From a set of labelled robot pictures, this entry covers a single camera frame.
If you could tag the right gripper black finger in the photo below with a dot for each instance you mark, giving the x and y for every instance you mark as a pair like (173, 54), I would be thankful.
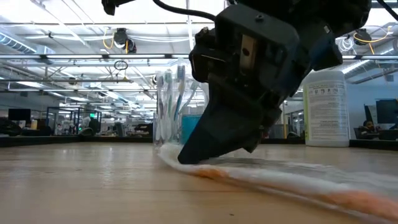
(255, 144)
(227, 130)

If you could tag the small teal mouthwash bottle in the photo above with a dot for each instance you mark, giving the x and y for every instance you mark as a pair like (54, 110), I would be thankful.
(196, 121)
(187, 130)

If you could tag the orange toothbrush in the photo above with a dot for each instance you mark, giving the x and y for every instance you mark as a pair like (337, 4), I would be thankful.
(280, 180)

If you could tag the clear plastic organizer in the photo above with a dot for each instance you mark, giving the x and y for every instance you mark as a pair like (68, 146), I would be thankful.
(157, 130)

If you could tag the white wipes canister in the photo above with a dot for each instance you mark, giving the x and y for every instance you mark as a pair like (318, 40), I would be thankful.
(326, 109)

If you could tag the person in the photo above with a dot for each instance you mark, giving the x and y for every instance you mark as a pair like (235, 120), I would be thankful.
(94, 126)
(370, 127)

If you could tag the dark computer monitor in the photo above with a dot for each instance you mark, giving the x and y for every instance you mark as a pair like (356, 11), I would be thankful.
(19, 114)
(387, 113)

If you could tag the black desk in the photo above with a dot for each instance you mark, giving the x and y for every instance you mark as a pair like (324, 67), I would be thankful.
(385, 134)

